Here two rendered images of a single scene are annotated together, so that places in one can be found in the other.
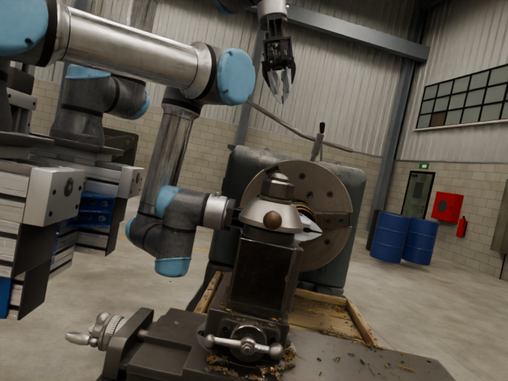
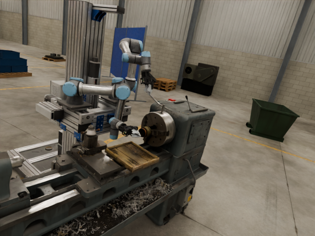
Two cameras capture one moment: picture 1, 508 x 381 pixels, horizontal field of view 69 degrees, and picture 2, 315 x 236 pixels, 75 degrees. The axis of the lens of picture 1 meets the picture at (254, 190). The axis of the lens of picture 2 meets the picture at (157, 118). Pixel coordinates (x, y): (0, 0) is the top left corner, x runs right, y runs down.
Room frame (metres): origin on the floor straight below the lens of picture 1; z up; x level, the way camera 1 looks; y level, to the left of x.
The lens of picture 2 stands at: (-0.35, -1.17, 1.76)
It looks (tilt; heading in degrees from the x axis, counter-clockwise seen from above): 18 degrees down; 37
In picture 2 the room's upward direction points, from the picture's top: 11 degrees clockwise
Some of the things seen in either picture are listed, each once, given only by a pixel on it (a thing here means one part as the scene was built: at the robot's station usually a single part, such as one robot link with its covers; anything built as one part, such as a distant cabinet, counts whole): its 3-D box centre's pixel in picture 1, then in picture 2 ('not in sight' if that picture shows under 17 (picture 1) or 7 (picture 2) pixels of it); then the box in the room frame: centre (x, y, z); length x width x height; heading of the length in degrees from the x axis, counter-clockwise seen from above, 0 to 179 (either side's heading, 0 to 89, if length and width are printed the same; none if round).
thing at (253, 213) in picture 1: (272, 213); (90, 131); (0.45, -0.03, 1.13); 0.08 x 0.08 x 0.03
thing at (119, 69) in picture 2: not in sight; (123, 57); (5.38, 5.34, 1.18); 4.12 x 0.80 x 2.35; 64
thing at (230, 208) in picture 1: (253, 220); (126, 129); (0.80, -0.01, 1.08); 0.12 x 0.09 x 0.08; 88
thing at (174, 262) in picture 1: (171, 247); (114, 132); (0.83, 0.16, 0.97); 0.11 x 0.08 x 0.11; 45
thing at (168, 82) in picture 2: not in sight; (164, 84); (7.75, 4.85, 0.22); 1.25 x 0.86 x 0.44; 16
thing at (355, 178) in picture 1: (282, 207); (180, 123); (1.47, -0.12, 1.06); 0.59 x 0.48 x 0.39; 178
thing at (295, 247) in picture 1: (265, 265); (91, 139); (0.45, -0.03, 1.07); 0.07 x 0.07 x 0.10; 88
